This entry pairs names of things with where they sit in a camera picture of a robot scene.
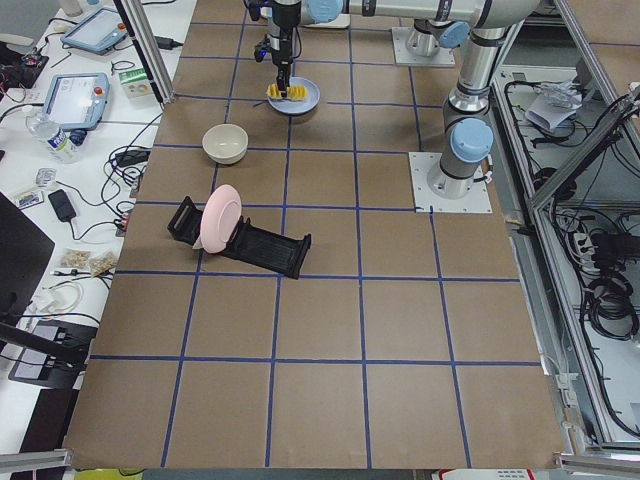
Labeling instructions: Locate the pink plate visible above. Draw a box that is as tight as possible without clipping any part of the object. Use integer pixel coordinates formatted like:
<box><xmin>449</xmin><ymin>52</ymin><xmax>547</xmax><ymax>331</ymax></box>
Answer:
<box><xmin>200</xmin><ymin>184</ymin><xmax>242</xmax><ymax>254</ymax></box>

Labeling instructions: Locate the black dish rack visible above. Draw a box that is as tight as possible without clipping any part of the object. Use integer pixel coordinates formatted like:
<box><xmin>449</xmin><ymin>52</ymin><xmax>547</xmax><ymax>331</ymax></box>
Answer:
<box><xmin>167</xmin><ymin>196</ymin><xmax>312</xmax><ymax>279</ymax></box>

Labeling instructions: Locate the clear water bottle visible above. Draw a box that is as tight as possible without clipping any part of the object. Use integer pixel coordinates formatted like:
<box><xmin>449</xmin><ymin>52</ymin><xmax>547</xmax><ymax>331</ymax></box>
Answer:
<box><xmin>26</xmin><ymin>110</ymin><xmax>79</xmax><ymax>164</ymax></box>

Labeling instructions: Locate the cream bowl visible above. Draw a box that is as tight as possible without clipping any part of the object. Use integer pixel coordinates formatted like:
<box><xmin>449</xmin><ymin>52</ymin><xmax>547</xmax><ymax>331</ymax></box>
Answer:
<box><xmin>202</xmin><ymin>123</ymin><xmax>249</xmax><ymax>165</ymax></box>

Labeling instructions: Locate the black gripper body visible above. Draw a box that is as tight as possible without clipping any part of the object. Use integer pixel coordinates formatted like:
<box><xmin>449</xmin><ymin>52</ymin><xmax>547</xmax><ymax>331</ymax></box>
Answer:
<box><xmin>265</xmin><ymin>0</ymin><xmax>301</xmax><ymax>75</ymax></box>

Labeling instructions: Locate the aluminium frame post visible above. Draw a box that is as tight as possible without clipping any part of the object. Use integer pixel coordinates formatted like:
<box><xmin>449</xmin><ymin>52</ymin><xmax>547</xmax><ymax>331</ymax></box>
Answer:
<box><xmin>114</xmin><ymin>0</ymin><xmax>175</xmax><ymax>105</ymax></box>

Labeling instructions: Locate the green white carton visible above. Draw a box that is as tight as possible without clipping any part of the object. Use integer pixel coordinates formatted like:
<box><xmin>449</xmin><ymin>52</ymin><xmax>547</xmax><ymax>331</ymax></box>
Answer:
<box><xmin>118</xmin><ymin>68</ymin><xmax>153</xmax><ymax>99</ymax></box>

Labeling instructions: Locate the black power adapter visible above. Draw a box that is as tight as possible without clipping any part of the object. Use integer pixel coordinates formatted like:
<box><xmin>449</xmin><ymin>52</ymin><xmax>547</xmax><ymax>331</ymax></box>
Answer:
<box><xmin>154</xmin><ymin>36</ymin><xmax>183</xmax><ymax>50</ymax></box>

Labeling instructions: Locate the upper blue teach pendant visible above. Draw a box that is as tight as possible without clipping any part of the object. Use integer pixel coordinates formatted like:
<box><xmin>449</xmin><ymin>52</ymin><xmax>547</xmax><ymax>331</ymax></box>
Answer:
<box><xmin>43</xmin><ymin>72</ymin><xmax>110</xmax><ymax>131</ymax></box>

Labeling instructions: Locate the blue plate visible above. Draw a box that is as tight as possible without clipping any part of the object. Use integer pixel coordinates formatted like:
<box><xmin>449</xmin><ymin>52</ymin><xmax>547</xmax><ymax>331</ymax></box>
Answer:
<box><xmin>267</xmin><ymin>76</ymin><xmax>320</xmax><ymax>116</ymax></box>

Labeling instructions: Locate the white rectangular tray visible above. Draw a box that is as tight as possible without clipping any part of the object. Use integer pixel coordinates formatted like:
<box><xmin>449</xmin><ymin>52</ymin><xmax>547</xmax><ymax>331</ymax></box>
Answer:
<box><xmin>301</xmin><ymin>9</ymin><xmax>351</xmax><ymax>29</ymax></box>

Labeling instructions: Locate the yellow sliced bread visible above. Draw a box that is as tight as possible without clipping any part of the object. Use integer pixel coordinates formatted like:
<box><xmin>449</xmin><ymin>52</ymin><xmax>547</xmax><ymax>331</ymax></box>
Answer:
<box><xmin>266</xmin><ymin>84</ymin><xmax>308</xmax><ymax>102</ymax></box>

